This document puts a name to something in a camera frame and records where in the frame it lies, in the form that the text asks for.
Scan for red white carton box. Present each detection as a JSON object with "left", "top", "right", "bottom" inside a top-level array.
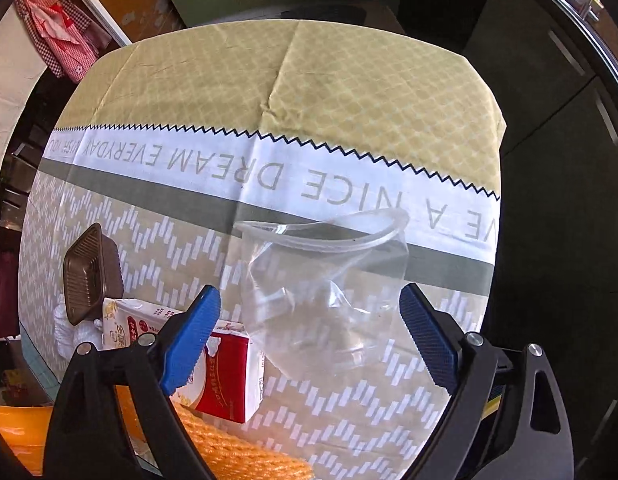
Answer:
[{"left": 102, "top": 298, "right": 265, "bottom": 424}]

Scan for brown plastic tray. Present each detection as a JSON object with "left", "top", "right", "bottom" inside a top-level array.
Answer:
[{"left": 62, "top": 222, "right": 123, "bottom": 326}]

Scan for clear plastic cup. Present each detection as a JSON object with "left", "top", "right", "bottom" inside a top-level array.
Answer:
[{"left": 235, "top": 208, "right": 410, "bottom": 380}]

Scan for orange snack bag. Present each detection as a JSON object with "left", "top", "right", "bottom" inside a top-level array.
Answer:
[{"left": 0, "top": 401, "right": 145, "bottom": 478}]

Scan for orange foam net sleeve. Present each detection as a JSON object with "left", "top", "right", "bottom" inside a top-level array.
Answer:
[{"left": 173, "top": 403, "right": 315, "bottom": 480}]

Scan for white tissue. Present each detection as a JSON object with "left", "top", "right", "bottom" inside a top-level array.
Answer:
[{"left": 53, "top": 294, "right": 103, "bottom": 361}]

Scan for green lower cabinets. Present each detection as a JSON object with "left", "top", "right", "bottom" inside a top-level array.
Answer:
[{"left": 143, "top": 0, "right": 618, "bottom": 474}]

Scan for patterned tablecloth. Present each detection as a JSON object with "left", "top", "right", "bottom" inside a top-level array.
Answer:
[{"left": 17, "top": 18, "right": 508, "bottom": 480}]

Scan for white curtain cloth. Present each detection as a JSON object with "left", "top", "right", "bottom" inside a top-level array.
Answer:
[{"left": 0, "top": 4, "right": 47, "bottom": 173}]

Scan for red checked apron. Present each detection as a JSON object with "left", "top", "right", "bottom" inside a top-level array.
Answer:
[{"left": 14, "top": 0, "right": 111, "bottom": 84}]

